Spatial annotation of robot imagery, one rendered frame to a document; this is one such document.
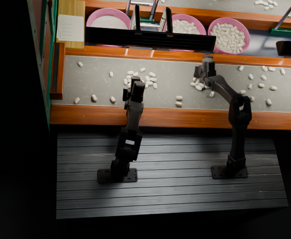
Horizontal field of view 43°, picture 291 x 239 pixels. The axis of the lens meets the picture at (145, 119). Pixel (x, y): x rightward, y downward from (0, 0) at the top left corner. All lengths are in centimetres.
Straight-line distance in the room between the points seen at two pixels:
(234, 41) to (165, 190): 103
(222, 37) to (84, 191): 123
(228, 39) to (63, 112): 111
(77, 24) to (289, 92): 129
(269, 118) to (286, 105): 17
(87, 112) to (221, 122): 71
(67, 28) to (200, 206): 119
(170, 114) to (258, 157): 55
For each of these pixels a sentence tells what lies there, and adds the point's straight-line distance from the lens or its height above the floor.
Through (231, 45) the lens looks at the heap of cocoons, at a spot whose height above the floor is 74.
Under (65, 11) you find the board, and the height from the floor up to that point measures 78.
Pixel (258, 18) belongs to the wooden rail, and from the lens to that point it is 254.
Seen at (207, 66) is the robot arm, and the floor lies 95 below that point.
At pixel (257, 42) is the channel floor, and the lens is 254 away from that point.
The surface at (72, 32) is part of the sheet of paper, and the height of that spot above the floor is 78.
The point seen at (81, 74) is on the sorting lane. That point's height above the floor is 74.
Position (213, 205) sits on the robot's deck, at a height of 67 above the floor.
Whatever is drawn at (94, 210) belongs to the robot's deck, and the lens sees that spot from 187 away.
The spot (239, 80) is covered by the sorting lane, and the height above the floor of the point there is 74.
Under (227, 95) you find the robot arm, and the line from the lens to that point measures 183.
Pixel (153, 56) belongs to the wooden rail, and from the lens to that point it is 213.
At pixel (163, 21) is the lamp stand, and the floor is 101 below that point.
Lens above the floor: 251
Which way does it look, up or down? 64 degrees down
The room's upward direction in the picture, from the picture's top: 23 degrees clockwise
